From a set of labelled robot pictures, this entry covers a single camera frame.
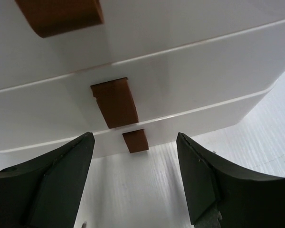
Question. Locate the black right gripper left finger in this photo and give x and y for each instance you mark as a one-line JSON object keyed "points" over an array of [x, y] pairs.
{"points": [[45, 192]]}

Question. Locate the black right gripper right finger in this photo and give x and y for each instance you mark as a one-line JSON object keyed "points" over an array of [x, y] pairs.
{"points": [[222, 194]]}

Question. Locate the white drawer cabinet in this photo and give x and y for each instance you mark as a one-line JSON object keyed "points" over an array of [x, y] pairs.
{"points": [[178, 56]]}

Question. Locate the brown bottom drawer handle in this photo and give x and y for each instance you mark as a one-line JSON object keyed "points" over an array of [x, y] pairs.
{"points": [[136, 141]]}

